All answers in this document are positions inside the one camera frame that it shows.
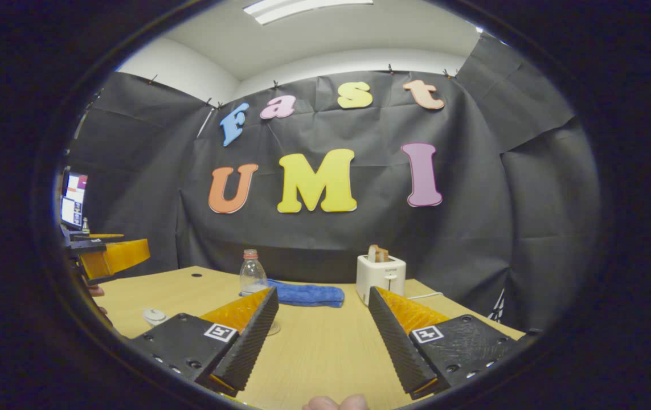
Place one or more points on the black backdrop cloth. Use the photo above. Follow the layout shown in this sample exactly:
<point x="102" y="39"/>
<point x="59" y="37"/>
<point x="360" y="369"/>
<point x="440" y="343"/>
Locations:
<point x="359" y="233"/>

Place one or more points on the ceiling light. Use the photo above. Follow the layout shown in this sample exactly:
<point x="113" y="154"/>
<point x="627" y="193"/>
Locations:
<point x="308" y="8"/>

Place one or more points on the white toaster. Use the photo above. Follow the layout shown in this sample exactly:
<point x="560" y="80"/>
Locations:
<point x="379" y="282"/>

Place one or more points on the green drink bottle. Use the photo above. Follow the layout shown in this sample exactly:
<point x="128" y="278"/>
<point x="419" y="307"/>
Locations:
<point x="85" y="226"/>

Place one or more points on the clear plastic water bottle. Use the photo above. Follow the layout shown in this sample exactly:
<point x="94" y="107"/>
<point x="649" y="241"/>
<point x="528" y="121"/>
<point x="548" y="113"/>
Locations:
<point x="253" y="276"/>

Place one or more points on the computer monitor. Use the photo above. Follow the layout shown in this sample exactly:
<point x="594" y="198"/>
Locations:
<point x="74" y="199"/>

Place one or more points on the round wooden coaster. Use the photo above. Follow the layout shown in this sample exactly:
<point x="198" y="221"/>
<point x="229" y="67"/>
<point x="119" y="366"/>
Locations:
<point x="275" y="328"/>

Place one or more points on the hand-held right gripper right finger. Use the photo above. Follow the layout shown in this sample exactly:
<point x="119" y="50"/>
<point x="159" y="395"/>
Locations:
<point x="396" y="347"/>

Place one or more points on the blue towel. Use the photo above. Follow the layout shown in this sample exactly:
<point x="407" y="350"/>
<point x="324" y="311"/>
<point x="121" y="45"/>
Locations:
<point x="308" y="294"/>

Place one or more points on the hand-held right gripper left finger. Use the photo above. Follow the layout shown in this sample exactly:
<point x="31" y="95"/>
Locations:
<point x="245" y="347"/>

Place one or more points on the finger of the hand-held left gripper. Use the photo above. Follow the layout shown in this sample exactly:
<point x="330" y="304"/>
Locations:
<point x="117" y="255"/>
<point x="91" y="238"/>

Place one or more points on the bread slice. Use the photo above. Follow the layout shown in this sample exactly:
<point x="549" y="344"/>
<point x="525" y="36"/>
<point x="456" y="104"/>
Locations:
<point x="377" y="254"/>

